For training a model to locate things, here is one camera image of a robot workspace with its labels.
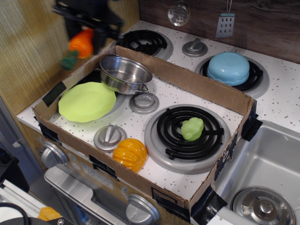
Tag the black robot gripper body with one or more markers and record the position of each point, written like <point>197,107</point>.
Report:
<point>88,13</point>

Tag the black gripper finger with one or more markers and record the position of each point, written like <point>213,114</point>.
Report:
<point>101,34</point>
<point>72,27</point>

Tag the orange toy carrot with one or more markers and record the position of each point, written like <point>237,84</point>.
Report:
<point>79,47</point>

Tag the yellow-green plastic plate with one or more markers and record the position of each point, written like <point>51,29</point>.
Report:
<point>86,102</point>

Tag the back left black burner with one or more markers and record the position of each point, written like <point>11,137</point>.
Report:
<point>148,42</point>

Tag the black burner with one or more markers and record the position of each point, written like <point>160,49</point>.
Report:
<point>255,86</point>
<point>148,42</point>
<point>167,147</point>

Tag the hanging metal strainer spoon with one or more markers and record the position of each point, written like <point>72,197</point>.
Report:
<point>179,13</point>

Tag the silver stove knob centre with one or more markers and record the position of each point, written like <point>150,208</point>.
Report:
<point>144,103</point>

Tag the silver stove knob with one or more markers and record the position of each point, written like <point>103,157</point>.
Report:
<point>107,138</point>
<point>195,48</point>
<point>144,103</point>

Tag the brown cardboard fence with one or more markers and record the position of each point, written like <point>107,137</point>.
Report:
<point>181,199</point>

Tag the silver stove knob back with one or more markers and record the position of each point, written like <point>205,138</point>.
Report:
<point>195,48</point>

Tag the silver stove knob front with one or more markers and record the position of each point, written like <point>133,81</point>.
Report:
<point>107,138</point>

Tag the orange toy pumpkin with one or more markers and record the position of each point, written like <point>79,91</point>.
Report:
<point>131,153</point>

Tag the silver oven knob left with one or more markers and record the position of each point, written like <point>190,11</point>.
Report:
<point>52,155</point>

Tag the silver oven knob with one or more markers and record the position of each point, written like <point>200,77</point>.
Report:
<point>140,211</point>
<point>52,155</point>

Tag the front right black burner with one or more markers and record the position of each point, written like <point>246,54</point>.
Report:
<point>167,147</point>

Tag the green toy lettuce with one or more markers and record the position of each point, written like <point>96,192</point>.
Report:
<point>191,129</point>

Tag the light blue plastic bowl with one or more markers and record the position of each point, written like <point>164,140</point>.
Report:
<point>229,67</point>

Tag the back right black burner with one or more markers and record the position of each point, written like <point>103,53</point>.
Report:
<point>255,86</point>

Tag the silver oven knob right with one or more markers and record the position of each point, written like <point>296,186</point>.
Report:
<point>140,211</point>

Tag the yellow cloth piece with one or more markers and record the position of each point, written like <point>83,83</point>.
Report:
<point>48,213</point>

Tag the grey toy sink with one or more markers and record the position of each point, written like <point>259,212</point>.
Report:
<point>271,159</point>

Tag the stainless steel pot lid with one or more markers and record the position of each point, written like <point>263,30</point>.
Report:
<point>263,206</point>

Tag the hanging blue-handled spatula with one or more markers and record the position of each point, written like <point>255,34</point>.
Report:
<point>225,23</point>

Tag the silver oven door handle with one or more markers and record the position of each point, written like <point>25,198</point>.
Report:
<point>89,204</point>

